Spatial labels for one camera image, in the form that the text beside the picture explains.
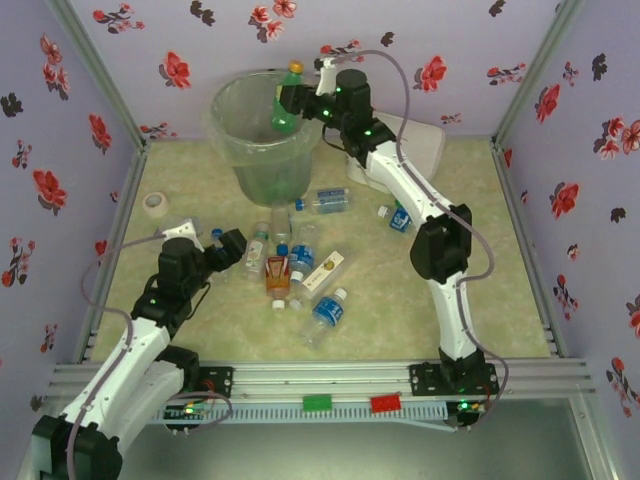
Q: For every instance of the ribbed clear bottle blue label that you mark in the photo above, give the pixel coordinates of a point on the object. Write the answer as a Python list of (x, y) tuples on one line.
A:
[(330, 310)]

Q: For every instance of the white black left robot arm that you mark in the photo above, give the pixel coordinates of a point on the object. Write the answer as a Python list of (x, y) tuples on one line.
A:
[(125, 360)]

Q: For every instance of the green mesh waste bin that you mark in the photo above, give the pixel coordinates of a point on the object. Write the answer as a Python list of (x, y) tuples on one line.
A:
[(270, 175)]

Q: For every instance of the red plastic block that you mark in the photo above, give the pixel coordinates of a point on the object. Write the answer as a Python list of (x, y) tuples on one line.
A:
[(386, 403)]

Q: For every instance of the clear bottle green white label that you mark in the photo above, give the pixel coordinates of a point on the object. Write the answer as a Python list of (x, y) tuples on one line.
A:
[(255, 257)]

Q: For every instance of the small blue label bottle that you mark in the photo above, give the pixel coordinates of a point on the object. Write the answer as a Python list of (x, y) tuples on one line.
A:
[(400, 220)]

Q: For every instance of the small circuit board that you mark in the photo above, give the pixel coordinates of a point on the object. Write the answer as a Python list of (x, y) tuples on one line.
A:
[(187, 410), (470, 406)]

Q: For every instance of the red label tea bottle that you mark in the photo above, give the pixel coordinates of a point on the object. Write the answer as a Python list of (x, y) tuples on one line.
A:
[(278, 275)]

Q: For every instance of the aluminium side rail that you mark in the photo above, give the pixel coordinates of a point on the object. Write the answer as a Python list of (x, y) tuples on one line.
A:
[(527, 250), (120, 225)]

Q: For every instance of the beige tape roll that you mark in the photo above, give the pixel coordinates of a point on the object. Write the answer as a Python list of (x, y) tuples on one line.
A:
[(155, 204)]

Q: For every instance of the aluminium corner post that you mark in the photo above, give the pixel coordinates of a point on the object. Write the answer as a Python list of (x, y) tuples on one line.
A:
[(99, 70), (539, 70)]

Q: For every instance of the grey metal panel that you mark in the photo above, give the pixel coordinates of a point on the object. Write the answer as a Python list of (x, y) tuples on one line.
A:
[(350, 455)]

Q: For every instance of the black mounting plate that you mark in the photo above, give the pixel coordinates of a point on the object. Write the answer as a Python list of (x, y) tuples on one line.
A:
[(220, 382), (425, 380)]

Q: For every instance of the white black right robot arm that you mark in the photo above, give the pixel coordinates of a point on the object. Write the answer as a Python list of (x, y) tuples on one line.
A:
[(447, 310)]

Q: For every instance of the clear plastic bin liner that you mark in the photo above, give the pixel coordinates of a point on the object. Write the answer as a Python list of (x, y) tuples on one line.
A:
[(220, 145)]

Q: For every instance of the clear bottle blue cap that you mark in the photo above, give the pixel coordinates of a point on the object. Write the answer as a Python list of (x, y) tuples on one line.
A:
[(216, 233)]

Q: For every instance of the soda water bottle blue cap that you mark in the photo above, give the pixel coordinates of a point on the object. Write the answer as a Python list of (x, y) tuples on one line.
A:
[(330, 200)]

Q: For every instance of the green plastic block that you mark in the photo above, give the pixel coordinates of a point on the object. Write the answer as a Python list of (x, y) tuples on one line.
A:
[(318, 402)]

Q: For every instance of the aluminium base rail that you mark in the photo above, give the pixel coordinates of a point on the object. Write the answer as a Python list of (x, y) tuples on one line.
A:
[(320, 380)]

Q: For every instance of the Pepsi label clear bottle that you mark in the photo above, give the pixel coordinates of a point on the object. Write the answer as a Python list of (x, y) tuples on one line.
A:
[(302, 257)]

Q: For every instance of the white zippered case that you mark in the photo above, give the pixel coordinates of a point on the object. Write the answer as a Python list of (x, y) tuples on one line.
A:
[(425, 145)]

